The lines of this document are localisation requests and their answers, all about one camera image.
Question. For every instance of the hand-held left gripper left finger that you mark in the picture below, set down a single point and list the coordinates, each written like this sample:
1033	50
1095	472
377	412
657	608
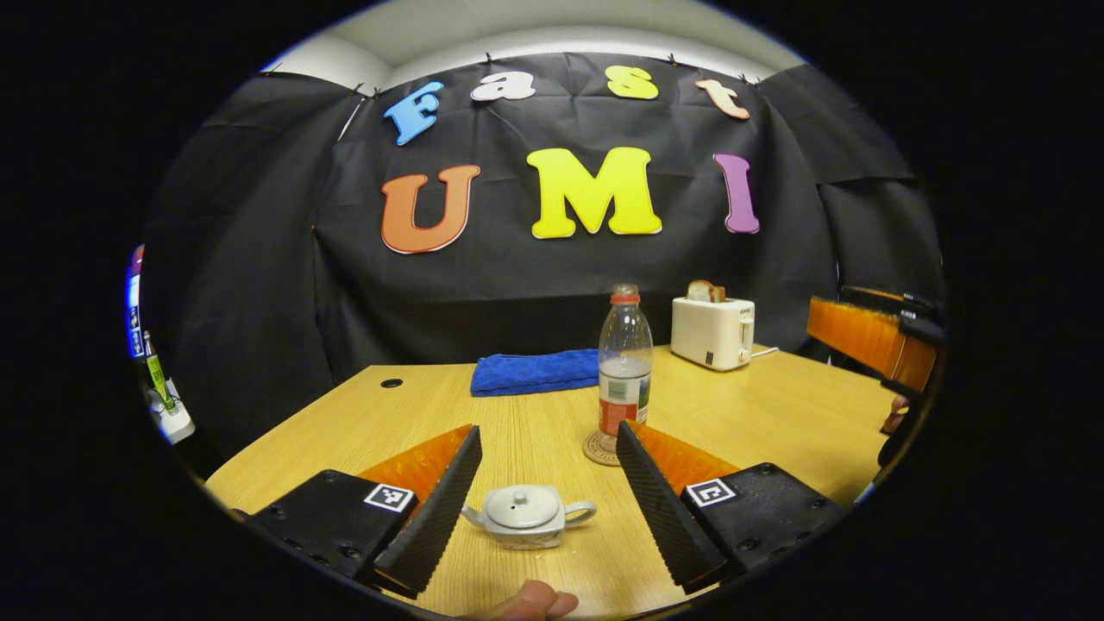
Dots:
435	517

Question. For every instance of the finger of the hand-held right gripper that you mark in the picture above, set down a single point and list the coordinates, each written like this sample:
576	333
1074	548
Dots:
862	341
914	309

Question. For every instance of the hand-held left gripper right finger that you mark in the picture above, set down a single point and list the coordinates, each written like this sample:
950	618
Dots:
660	509

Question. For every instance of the round brown coaster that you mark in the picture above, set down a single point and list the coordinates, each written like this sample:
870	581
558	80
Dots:
593	452

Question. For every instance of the clear plastic water bottle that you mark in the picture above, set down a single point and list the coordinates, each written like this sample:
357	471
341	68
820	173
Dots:
625	345

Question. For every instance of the green drink bottle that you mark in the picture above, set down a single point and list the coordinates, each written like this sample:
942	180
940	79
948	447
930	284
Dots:
158	379

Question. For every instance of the white toaster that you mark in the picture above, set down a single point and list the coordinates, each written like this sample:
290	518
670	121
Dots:
707	332

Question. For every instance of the bread slice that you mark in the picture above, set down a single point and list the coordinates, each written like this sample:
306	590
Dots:
703	291

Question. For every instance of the folded blue towel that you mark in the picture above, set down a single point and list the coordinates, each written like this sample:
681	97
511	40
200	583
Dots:
530	373

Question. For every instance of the black backdrop cloth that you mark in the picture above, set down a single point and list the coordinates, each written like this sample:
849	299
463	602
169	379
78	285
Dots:
561	267

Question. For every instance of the white side table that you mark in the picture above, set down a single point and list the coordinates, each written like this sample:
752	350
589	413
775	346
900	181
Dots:
177	427

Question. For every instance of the computer monitor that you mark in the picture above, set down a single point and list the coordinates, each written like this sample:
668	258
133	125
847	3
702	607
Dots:
135	302

